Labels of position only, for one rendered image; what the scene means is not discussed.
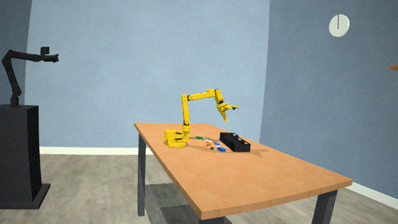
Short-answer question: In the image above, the blue and white eraser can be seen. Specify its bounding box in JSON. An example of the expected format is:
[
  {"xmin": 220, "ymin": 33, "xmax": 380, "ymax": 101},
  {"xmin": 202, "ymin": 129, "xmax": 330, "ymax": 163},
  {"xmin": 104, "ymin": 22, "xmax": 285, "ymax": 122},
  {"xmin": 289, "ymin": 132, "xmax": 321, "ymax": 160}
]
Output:
[{"xmin": 215, "ymin": 146, "xmax": 226, "ymax": 152}]

